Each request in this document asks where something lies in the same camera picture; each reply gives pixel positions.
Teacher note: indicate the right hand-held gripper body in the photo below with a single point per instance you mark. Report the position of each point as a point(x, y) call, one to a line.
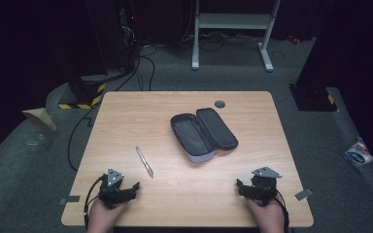
point(263, 187)

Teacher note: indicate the open black pencil case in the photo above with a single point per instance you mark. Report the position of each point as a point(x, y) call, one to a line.
point(200, 134)

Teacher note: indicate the black yellow striped stand base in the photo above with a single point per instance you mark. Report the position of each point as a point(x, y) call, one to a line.
point(314, 98)
point(85, 93)

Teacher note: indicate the beige cardboard piece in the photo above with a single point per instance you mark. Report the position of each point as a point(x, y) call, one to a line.
point(40, 117)

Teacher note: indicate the white blue tissue packet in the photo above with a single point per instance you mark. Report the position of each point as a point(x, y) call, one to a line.
point(358, 153)

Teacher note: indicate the grey round table grommet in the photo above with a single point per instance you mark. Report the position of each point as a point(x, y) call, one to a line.
point(220, 104)

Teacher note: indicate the white metal stand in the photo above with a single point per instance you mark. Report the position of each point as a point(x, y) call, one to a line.
point(233, 21)

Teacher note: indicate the grey tape strip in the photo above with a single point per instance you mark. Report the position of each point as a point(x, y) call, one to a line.
point(69, 199)
point(303, 194)

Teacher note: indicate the person's left hand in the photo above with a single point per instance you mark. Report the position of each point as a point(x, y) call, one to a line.
point(103, 216)

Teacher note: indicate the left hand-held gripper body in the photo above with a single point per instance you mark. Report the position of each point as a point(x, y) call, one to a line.
point(110, 191)

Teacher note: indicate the silver pen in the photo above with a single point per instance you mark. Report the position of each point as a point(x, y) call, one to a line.
point(144, 161)

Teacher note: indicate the person's right hand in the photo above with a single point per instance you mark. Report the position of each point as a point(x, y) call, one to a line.
point(267, 216)

